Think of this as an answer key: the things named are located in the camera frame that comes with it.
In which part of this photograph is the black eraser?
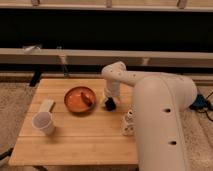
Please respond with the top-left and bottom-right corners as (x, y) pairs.
(105, 98), (116, 111)

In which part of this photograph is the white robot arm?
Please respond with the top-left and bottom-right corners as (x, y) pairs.
(102, 62), (197, 171)

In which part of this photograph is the brown sausage in bowl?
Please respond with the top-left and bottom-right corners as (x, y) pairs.
(81, 92), (93, 107)

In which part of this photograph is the white small bottle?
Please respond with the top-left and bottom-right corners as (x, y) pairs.
(121, 109), (134, 136)

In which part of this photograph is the orange bowl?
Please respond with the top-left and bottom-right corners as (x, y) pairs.
(64, 86), (96, 113)

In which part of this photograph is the white plastic cup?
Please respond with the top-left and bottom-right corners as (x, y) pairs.
(32, 112), (55, 135)

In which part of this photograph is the black power adapter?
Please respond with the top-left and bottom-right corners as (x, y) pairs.
(193, 94), (208, 109)

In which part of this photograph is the black table leg bracket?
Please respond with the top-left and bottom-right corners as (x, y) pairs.
(29, 67), (43, 87)

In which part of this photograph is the black cable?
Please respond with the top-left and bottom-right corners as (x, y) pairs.
(189, 91), (213, 122)

